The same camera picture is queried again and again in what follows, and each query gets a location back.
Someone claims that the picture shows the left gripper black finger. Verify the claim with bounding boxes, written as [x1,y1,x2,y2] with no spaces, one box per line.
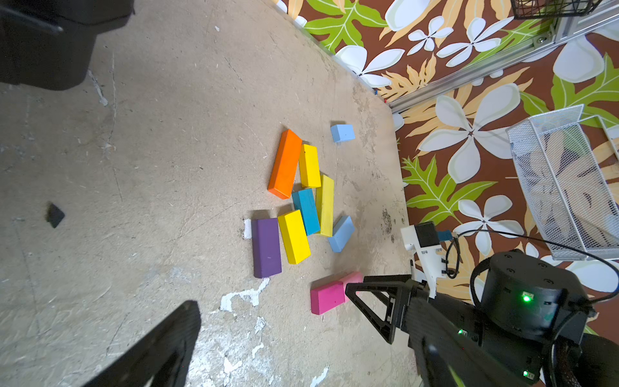
[86,300,201,386]

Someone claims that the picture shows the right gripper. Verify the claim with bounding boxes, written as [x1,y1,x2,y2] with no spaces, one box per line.
[345,251,593,386]

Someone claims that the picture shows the pink block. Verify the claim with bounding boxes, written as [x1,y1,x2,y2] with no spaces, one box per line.
[339,272,364,288]

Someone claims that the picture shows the magenta block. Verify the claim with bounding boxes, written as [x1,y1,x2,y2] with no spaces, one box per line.
[310,282,346,315]

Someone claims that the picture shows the long yellow block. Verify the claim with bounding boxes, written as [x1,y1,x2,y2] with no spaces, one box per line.
[316,174,335,237]

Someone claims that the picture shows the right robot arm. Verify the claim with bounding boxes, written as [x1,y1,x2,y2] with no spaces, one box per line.
[346,250,618,386]

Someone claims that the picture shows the light blue block near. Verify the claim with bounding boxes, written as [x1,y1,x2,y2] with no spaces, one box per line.
[328,215,356,253]

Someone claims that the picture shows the light blue block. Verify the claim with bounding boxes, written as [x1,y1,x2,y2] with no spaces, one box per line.
[330,124,356,144]
[328,215,356,253]

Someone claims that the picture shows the yellow block lower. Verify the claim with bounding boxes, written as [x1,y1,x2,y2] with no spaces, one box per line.
[277,211,311,264]

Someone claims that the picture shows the teal block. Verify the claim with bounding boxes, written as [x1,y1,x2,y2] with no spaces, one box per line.
[292,189,320,235]

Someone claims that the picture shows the purple block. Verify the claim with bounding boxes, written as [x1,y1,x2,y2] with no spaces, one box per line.
[251,219,282,278]

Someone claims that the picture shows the small yellow block top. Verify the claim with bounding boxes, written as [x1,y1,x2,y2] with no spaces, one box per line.
[299,144,321,189]

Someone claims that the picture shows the orange block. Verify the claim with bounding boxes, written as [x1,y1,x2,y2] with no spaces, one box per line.
[268,129,302,199]

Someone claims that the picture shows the light blue block far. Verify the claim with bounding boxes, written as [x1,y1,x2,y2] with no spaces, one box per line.
[330,124,356,144]

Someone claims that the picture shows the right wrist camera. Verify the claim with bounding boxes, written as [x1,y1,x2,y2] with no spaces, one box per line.
[401,221,453,298]

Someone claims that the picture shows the white wire basket right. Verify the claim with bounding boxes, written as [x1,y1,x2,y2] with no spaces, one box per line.
[506,105,618,261]

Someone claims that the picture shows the black wire basket rear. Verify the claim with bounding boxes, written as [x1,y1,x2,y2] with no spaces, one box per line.
[510,0,602,19]

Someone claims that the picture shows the black toolbox yellow handle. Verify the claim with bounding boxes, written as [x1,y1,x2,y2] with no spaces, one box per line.
[1,0,134,91]

